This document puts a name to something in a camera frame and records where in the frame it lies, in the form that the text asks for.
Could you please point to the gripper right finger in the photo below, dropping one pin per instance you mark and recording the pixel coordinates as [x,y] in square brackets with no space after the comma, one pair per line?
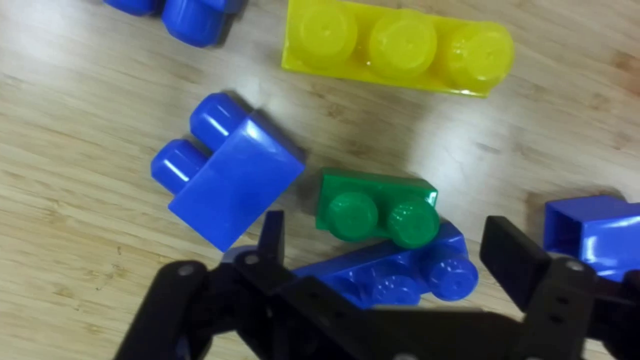
[555,290]

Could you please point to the hollow blue toy block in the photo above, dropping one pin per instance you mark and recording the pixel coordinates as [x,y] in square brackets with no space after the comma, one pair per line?
[600,232]

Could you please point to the green two-stud toy block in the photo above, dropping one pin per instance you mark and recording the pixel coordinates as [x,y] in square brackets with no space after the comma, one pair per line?
[372,210]

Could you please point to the long blue toy block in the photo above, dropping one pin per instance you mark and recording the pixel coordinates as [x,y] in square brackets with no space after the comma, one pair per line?
[440,272]

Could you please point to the blue two-stud toy block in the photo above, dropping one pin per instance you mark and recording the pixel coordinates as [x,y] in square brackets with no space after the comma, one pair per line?
[192,20]
[235,175]

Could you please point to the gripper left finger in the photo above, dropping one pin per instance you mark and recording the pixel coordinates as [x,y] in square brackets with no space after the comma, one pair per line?
[200,305]

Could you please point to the yellow three-stud toy block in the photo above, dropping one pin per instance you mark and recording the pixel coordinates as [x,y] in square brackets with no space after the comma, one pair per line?
[400,47]

